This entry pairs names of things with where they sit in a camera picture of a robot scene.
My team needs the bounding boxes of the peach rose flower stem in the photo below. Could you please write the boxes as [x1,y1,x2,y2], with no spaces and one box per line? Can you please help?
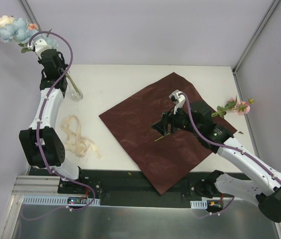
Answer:
[28,23,39,31]

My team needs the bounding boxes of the cream ribbon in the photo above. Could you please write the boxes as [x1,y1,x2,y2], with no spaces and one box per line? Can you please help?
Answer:
[61,115,103,159]

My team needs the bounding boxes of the blue hydrangea flower stem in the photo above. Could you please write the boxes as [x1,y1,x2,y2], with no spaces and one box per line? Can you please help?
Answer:
[0,18,34,53]

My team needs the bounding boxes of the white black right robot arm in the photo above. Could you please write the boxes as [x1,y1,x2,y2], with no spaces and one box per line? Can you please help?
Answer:
[151,101,281,223]

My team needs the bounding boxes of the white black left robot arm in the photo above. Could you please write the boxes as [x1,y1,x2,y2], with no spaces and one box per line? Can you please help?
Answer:
[19,49,86,194]

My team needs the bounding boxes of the clear glass flask vase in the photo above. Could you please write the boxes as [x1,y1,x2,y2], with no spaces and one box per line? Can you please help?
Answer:
[66,73,84,102]

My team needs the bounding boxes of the pink blossom flower stem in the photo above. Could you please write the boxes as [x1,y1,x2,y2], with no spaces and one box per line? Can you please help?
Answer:
[152,97,255,142]

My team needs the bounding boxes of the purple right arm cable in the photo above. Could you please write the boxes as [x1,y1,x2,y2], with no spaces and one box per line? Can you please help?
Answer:
[180,92,281,224]

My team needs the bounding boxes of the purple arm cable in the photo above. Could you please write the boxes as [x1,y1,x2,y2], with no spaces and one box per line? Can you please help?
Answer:
[180,92,281,224]
[29,31,96,212]

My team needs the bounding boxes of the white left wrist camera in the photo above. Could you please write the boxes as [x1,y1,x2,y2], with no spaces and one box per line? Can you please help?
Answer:
[27,38,52,59]

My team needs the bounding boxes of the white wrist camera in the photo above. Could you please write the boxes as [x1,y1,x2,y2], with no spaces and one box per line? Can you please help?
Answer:
[169,90,186,115]
[27,38,52,59]

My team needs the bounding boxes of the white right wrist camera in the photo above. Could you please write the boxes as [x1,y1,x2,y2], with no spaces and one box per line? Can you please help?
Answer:
[169,90,186,115]

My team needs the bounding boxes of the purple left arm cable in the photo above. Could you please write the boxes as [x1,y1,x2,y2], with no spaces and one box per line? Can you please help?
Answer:
[29,31,96,212]

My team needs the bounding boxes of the aluminium frame post left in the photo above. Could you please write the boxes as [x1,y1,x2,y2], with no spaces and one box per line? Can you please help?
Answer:
[19,0,61,73]

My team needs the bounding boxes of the aluminium frame post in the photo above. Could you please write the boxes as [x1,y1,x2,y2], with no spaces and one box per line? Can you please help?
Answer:
[232,0,281,74]
[19,0,61,73]

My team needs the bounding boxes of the white slotted cable duct right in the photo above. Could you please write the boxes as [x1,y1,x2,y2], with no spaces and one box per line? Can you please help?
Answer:
[190,198,224,209]

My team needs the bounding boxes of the white slotted cable duct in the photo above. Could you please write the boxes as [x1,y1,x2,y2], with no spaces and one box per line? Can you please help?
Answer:
[190,198,224,209]
[23,195,100,207]

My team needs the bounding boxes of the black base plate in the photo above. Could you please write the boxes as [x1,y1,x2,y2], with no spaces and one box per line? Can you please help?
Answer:
[28,168,267,207]

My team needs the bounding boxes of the aluminium rail left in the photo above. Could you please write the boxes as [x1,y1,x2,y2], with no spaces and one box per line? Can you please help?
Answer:
[12,175,60,195]

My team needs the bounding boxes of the white slotted cable duct left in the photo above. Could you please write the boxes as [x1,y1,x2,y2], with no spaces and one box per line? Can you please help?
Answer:
[23,195,100,207]

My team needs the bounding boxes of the aluminium frame post right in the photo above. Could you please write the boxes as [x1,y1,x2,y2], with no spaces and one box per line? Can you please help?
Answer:
[232,0,281,74]

